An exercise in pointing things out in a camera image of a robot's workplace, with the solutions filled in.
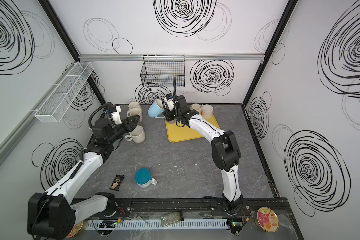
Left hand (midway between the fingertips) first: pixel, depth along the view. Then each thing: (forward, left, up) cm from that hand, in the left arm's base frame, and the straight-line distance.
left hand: (138, 117), depth 76 cm
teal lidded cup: (-24, -3, -20) cm, 32 cm away
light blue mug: (+11, -6, -5) cm, 14 cm away
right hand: (+11, -10, -8) cm, 17 cm away
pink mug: (+21, +12, -20) cm, 32 cm away
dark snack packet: (-25, +12, -26) cm, 38 cm away
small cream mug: (+25, -39, -21) cm, 51 cm away
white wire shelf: (0, +40, +6) cm, 41 cm away
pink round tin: (-39, -63, -24) cm, 78 cm away
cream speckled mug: (+6, +8, -27) cm, 29 cm away
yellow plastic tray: (+8, -19, -26) cm, 33 cm away
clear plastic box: (-41, -19, -23) cm, 51 cm away
